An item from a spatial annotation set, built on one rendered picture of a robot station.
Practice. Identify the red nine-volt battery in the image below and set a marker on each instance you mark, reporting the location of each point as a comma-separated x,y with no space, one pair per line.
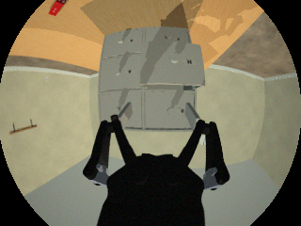
56,7

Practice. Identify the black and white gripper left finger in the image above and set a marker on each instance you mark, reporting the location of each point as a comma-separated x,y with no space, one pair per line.
96,169

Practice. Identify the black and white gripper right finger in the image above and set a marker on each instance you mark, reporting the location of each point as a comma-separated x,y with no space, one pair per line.
216,173

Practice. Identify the small grey chest of drawers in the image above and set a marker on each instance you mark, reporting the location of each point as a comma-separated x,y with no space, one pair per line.
143,90

